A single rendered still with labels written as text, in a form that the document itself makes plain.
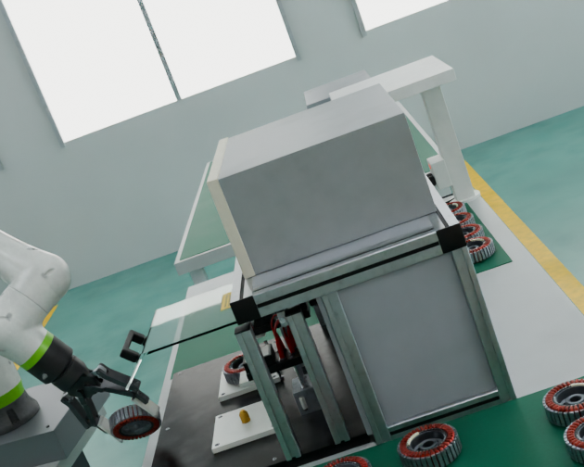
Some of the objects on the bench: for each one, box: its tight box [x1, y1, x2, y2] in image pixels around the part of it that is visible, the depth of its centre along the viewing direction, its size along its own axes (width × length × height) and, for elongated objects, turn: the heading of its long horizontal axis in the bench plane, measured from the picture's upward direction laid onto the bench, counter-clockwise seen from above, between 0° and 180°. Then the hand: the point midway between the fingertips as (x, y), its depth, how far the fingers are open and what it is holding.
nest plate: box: [211, 400, 275, 454], centre depth 206 cm, size 15×15×1 cm
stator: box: [222, 353, 245, 385], centre depth 229 cm, size 11×11×4 cm
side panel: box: [321, 246, 517, 445], centre depth 180 cm, size 28×3×32 cm, turn 140°
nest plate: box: [218, 371, 281, 402], centre depth 229 cm, size 15×15×1 cm
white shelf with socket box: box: [329, 56, 480, 203], centre depth 295 cm, size 35×37×46 cm
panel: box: [316, 297, 373, 435], centre depth 212 cm, size 1×66×30 cm, turn 50°
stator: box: [397, 423, 462, 467], centre depth 173 cm, size 11×11×4 cm
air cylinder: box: [292, 373, 322, 415], centre depth 204 cm, size 5×8×6 cm
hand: (133, 420), depth 211 cm, fingers closed on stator, 11 cm apart
